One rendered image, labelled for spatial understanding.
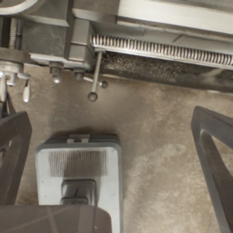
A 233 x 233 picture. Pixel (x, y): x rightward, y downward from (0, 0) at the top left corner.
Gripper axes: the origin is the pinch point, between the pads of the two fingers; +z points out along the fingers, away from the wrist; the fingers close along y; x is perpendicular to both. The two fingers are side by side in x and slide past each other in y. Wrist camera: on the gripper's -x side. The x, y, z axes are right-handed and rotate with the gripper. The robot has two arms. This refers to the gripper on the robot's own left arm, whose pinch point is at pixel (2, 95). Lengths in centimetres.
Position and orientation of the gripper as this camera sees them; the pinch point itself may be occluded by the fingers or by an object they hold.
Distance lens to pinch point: 63.5
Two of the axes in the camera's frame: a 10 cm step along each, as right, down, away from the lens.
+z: 1.4, -9.8, -1.1
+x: 8.5, 1.8, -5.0
